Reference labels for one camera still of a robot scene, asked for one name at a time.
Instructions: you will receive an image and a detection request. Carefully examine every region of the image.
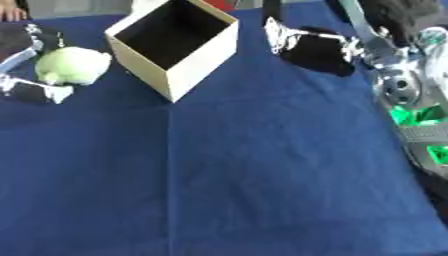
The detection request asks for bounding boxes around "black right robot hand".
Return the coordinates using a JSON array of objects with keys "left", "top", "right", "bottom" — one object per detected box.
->
[{"left": 262, "top": 16, "right": 375, "bottom": 78}]

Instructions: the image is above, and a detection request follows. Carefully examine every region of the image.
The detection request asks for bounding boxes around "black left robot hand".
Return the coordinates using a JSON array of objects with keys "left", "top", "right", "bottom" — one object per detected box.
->
[{"left": 0, "top": 22, "right": 76, "bottom": 105}]

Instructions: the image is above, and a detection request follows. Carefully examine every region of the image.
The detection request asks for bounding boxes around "person's hand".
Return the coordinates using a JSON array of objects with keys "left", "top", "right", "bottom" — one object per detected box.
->
[{"left": 0, "top": 1, "right": 30, "bottom": 23}]

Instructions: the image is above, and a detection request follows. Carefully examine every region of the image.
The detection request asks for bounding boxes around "pale green soft toy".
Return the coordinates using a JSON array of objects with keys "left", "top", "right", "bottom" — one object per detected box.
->
[{"left": 33, "top": 45, "right": 114, "bottom": 87}]

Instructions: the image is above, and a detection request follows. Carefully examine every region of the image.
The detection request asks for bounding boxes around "open tan cardboard box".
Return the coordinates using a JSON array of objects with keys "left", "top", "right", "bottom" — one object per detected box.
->
[{"left": 103, "top": 0, "right": 242, "bottom": 104}]

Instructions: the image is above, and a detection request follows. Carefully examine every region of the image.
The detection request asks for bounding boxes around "black pole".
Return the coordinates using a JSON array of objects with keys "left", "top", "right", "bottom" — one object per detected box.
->
[{"left": 260, "top": 0, "right": 287, "bottom": 25}]

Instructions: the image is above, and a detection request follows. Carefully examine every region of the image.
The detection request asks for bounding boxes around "red object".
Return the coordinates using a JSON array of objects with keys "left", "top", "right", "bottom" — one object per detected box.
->
[{"left": 203, "top": 0, "right": 242, "bottom": 11}]

